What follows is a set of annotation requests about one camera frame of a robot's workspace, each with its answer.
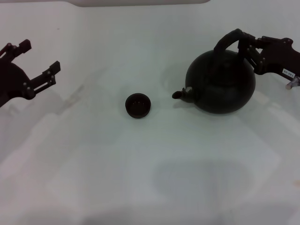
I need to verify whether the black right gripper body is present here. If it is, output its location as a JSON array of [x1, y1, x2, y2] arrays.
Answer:
[[253, 36, 300, 81]]

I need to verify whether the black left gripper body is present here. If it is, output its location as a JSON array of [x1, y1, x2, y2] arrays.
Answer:
[[0, 60, 36, 109]]

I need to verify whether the black round teapot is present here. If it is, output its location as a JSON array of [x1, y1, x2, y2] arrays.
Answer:
[[172, 28, 256, 115]]

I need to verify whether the small dark teacup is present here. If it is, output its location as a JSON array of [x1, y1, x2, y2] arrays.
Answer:
[[125, 92, 151, 120]]

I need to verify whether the silver cable connector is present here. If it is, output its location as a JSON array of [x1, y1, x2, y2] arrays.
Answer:
[[285, 76, 300, 90]]

